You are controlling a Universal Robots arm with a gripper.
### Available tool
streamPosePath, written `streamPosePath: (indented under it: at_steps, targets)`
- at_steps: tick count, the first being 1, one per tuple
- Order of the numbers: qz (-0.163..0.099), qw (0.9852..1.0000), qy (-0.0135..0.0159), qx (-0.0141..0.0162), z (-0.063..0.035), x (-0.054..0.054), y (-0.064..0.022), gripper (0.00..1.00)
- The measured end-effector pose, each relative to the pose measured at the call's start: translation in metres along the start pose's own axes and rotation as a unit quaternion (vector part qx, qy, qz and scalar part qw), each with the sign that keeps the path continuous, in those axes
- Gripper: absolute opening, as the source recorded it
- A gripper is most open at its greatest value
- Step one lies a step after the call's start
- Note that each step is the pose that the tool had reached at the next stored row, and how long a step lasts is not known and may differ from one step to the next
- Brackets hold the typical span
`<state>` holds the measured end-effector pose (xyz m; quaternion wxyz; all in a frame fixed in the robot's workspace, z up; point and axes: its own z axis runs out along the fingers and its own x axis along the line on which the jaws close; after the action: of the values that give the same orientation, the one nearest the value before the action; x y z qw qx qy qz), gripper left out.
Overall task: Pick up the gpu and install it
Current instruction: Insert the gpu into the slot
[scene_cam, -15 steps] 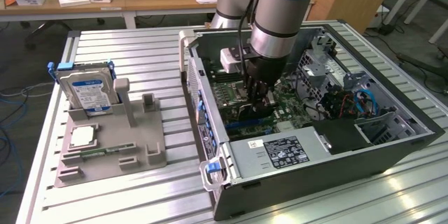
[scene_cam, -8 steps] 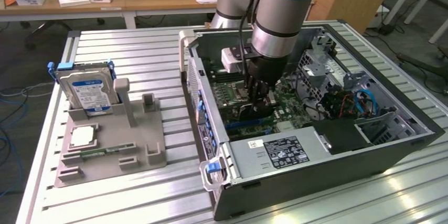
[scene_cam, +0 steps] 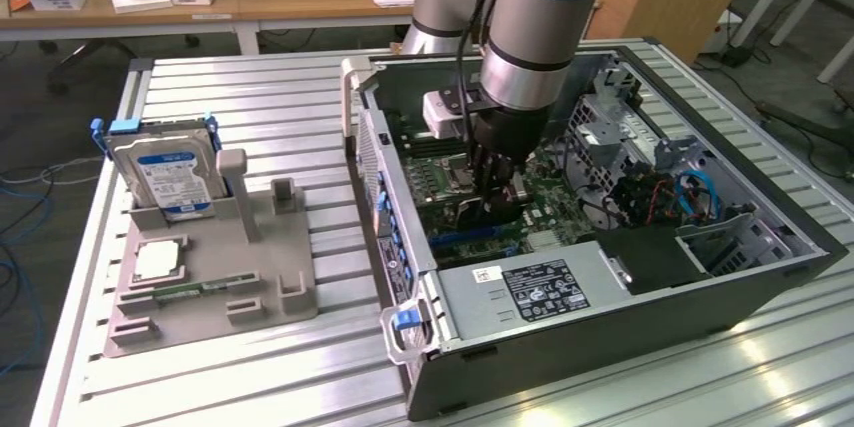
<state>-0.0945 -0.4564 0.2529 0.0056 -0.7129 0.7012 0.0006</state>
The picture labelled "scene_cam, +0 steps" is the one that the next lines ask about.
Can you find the grey metal drive cage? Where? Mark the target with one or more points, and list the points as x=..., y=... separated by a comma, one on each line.
x=603, y=147

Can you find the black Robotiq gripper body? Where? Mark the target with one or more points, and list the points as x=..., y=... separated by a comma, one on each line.
x=514, y=134

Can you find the black chair leg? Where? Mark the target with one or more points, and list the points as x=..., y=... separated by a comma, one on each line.
x=807, y=122

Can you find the blue expansion slot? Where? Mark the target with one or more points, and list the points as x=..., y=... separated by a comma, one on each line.
x=461, y=238

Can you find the hard disk with blue caddy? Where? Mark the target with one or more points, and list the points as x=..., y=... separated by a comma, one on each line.
x=170, y=177

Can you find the blue case latch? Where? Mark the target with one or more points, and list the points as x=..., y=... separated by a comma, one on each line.
x=403, y=320

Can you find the wooden desk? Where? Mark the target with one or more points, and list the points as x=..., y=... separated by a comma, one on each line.
x=94, y=18

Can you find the orange box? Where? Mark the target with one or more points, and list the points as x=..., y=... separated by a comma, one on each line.
x=19, y=1

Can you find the grey metal disk bay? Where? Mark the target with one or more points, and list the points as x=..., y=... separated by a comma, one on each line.
x=727, y=247

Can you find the green RAM stick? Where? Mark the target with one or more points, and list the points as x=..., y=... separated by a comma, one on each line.
x=194, y=289

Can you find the black office chair base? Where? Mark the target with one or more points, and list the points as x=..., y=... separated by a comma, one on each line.
x=87, y=54

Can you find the grey parts rack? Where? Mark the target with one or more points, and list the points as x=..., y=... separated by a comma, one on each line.
x=220, y=257

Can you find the black open PC case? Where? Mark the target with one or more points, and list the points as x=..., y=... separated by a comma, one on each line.
x=601, y=362

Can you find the grey power supply unit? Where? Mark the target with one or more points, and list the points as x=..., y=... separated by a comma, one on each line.
x=481, y=307

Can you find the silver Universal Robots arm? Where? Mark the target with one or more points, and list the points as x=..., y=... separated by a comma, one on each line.
x=534, y=22

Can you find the silver CPU chip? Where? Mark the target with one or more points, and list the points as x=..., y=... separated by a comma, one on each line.
x=156, y=259

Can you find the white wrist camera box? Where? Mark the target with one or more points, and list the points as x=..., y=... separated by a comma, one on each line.
x=443, y=117

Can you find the black plastic air shroud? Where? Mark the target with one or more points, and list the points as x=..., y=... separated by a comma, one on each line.
x=647, y=257

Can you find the Nvidia graphics card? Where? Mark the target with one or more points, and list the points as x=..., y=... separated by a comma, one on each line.
x=467, y=212

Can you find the green Dell motherboard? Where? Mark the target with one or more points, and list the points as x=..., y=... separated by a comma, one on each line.
x=554, y=217

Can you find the CPU socket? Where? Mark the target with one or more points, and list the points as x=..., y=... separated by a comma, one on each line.
x=459, y=174

